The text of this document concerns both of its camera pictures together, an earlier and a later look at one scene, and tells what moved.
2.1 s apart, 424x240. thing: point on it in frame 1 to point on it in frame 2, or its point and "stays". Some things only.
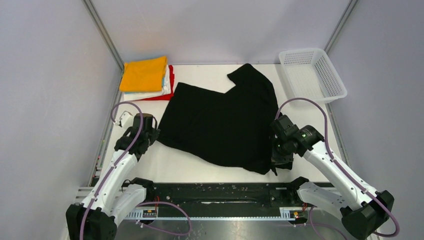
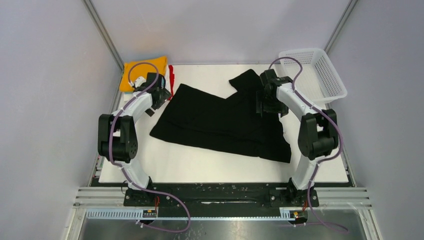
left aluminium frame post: [104, 33] stays
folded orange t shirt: [143, 75] stays
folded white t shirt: [135, 95] stays
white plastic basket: [309, 73] stays
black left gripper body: [152, 136] to [164, 95]
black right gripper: [276, 158] to [281, 108]
